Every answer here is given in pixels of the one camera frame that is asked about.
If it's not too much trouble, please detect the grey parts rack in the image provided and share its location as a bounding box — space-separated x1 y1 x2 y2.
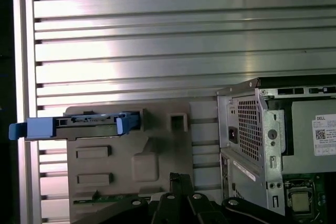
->
64 102 194 224

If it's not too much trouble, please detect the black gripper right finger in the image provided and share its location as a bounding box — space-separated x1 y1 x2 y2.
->
185 175 289 224

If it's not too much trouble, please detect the green motherboard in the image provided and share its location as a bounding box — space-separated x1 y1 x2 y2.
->
282 174 336 224

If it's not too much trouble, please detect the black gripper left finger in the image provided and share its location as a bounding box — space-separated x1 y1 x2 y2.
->
111 173 186 224

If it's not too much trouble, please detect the grey power supply unit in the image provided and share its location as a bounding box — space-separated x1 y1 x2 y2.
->
226 97 336 176

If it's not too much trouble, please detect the hard disk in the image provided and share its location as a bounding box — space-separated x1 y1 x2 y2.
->
8 111 144 141

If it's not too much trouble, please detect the black CPU socket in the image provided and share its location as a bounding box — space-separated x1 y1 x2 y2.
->
285 179 320 219

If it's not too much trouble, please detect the green RAM stick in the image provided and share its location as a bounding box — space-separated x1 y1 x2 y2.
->
73 194 148 205

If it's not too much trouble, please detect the black open PC case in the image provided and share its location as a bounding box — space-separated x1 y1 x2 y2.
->
215 77 336 224

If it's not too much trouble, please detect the silver CPU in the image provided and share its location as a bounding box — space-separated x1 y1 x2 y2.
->
290 192 310 213

